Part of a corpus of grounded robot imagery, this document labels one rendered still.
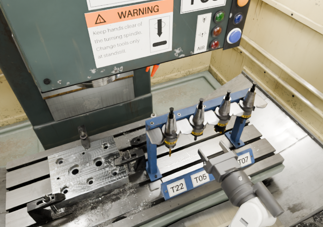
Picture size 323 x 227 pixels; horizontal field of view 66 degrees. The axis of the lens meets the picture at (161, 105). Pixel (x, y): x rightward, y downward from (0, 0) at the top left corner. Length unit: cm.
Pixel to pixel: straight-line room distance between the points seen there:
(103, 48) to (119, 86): 92
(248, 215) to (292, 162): 76
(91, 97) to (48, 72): 91
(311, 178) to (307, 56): 60
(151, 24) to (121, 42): 6
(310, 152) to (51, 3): 136
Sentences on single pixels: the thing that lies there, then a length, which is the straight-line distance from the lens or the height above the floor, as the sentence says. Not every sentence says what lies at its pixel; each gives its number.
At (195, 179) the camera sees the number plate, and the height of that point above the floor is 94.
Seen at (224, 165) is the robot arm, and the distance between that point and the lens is 84.
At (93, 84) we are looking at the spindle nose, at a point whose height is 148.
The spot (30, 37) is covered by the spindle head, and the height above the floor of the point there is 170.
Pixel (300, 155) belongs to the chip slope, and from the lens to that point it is 150.
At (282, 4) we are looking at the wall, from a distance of 148.
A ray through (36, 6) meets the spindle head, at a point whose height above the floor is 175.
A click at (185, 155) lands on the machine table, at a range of 121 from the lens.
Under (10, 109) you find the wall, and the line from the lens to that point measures 190.
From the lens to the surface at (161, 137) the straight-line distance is 87.
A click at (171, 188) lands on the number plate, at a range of 107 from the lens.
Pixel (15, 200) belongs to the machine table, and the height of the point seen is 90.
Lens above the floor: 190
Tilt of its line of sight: 45 degrees down
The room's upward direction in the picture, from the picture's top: straight up
